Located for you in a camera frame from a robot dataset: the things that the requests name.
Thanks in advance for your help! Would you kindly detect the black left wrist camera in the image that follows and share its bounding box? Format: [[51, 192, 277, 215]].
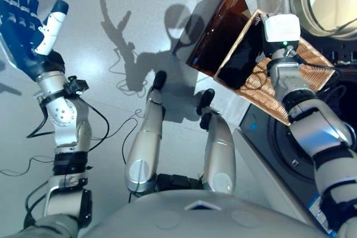
[[66, 76, 90, 95]]

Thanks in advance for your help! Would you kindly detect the white low platform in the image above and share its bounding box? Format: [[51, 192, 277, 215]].
[[233, 128, 327, 233]]

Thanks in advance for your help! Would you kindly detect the blue bordered info sticker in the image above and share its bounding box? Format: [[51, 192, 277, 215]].
[[308, 195, 338, 236]]

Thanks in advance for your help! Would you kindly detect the grey robot torso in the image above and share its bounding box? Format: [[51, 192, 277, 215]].
[[78, 189, 335, 238]]

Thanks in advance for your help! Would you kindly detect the thin black floor cable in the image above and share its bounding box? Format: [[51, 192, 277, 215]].
[[0, 109, 146, 177]]

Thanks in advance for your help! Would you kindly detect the black robot foot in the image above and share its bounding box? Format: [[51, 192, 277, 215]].
[[196, 89, 215, 113], [152, 70, 167, 91]]

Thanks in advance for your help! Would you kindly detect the black left robot foot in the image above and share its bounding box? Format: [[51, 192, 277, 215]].
[[152, 70, 167, 91]]

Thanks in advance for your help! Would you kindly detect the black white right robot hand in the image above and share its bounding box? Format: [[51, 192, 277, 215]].
[[260, 13, 301, 57]]

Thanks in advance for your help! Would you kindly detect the dark grey washing machine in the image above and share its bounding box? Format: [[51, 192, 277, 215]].
[[239, 26, 357, 235]]

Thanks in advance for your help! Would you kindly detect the black right robot foot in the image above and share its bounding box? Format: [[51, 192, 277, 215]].
[[196, 89, 215, 113]]

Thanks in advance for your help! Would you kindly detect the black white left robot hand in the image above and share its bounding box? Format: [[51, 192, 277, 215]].
[[0, 0, 69, 82]]

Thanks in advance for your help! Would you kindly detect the silver right robot leg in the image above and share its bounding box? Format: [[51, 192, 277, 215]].
[[199, 111, 237, 196]]

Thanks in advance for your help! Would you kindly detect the black robot pelvis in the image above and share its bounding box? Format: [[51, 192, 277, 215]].
[[156, 173, 207, 191]]

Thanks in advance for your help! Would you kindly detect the black garment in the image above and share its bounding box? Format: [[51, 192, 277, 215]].
[[217, 26, 264, 90]]

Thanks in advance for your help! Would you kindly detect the wicker laundry basket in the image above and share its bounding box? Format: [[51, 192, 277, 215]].
[[213, 9, 337, 127]]

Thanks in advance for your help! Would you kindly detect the black left elbow cable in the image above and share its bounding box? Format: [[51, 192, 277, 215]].
[[23, 181, 54, 227]]

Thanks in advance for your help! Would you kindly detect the silver left robot leg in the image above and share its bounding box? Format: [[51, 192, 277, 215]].
[[124, 90, 166, 194]]

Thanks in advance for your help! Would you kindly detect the silver robot leg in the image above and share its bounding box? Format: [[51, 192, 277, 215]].
[[124, 90, 166, 194], [199, 111, 237, 196]]

